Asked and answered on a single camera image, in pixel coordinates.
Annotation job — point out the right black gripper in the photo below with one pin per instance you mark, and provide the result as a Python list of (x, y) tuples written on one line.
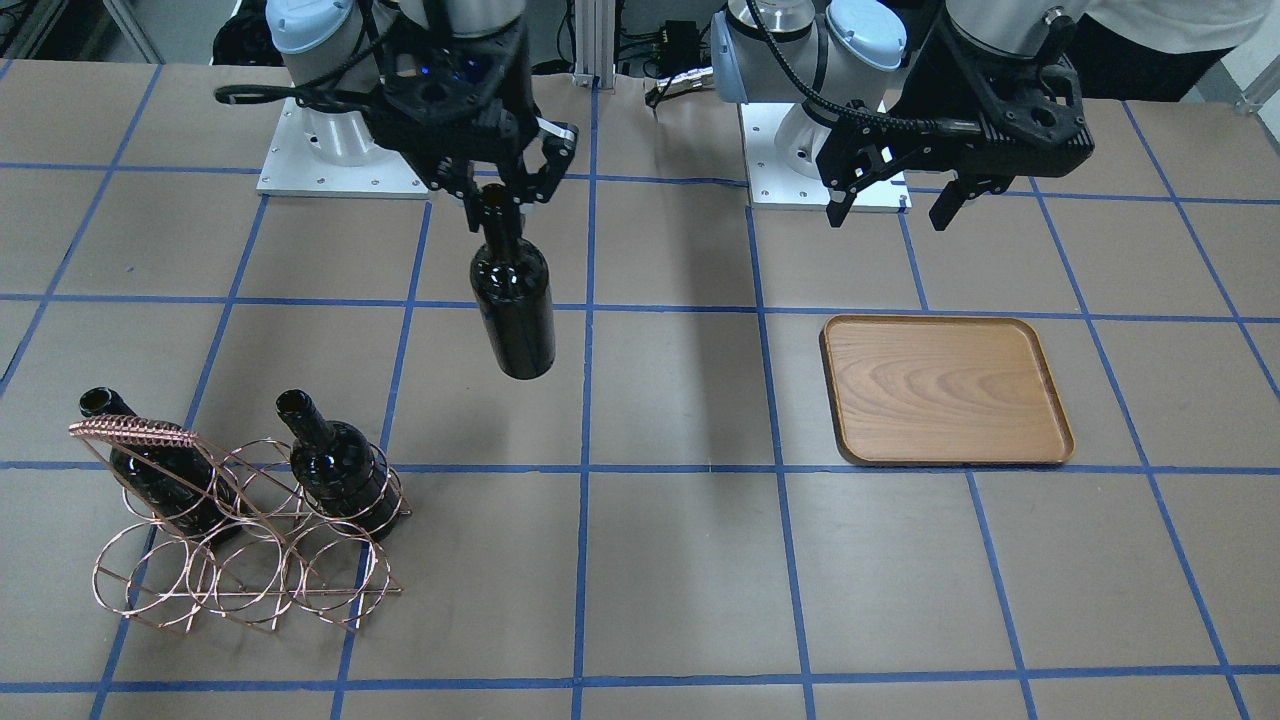
[(497, 148)]

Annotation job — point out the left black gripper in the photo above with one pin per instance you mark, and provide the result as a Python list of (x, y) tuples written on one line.
[(928, 88)]

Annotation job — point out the dark wine bottle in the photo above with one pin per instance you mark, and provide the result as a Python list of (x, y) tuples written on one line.
[(337, 467), (180, 485), (511, 283)]

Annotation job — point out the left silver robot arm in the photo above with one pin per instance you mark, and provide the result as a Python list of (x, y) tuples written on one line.
[(789, 51)]

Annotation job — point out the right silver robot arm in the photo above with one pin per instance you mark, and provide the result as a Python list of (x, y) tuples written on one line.
[(333, 48)]

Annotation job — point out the wooden tray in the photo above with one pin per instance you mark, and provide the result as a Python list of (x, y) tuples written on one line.
[(934, 390)]

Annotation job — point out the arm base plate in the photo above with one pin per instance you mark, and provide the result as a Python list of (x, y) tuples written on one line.
[(780, 143), (316, 154)]

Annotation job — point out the aluminium frame post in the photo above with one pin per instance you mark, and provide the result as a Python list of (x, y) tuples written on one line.
[(595, 33)]

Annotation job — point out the copper wire bottle basket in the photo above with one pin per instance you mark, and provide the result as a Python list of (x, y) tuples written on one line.
[(274, 552)]

